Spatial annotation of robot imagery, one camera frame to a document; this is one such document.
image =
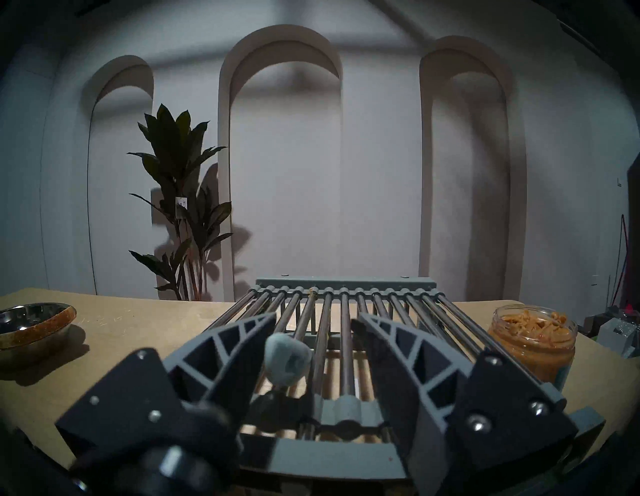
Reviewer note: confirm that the open peanut butter jar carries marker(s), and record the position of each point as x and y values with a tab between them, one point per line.
532	345

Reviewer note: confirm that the white square box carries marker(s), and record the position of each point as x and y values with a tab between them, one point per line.
620	335

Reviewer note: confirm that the grey rack with metal bars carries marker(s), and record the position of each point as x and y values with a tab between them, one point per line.
345	283

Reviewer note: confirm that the dark door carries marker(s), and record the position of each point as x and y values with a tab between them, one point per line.
635	225

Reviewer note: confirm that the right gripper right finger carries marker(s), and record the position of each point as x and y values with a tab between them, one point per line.
410	360

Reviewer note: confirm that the tall potted plant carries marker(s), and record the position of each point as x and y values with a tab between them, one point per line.
170	135

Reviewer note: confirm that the round metal plate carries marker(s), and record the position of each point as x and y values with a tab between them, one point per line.
30	325

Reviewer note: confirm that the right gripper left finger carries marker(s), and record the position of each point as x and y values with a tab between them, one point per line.
220	350

